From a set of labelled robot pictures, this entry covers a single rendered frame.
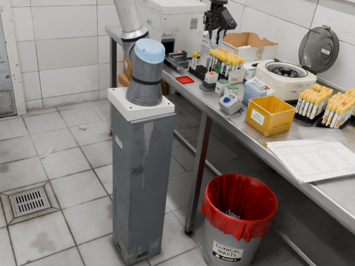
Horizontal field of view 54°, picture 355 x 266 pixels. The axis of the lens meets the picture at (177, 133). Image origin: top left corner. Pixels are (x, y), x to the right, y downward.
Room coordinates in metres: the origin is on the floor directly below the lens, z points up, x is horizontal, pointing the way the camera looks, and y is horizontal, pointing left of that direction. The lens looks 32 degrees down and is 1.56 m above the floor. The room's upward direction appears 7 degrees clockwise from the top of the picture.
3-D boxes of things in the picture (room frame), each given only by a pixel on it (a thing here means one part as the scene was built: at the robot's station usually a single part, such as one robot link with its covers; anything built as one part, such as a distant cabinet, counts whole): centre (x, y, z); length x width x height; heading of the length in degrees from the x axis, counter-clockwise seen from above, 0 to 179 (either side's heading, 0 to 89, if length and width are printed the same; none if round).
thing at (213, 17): (1.57, -0.11, 1.22); 0.09 x 0.08 x 0.12; 32
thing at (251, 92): (1.39, -0.32, 0.92); 0.10 x 0.07 x 0.10; 29
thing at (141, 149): (1.28, 0.15, 0.44); 0.20 x 0.20 x 0.87; 34
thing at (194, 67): (1.69, -0.10, 0.93); 0.17 x 0.09 x 0.11; 35
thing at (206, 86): (1.54, -0.13, 0.89); 0.09 x 0.05 x 0.04; 122
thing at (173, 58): (1.78, 0.07, 0.92); 0.21 x 0.07 x 0.05; 34
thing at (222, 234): (1.31, -0.35, 0.22); 0.38 x 0.37 x 0.44; 34
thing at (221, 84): (1.49, -0.18, 0.91); 0.05 x 0.04 x 0.07; 124
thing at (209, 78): (1.54, -0.13, 0.92); 0.05 x 0.04 x 0.06; 122
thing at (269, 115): (1.23, -0.36, 0.93); 0.13 x 0.13 x 0.10; 34
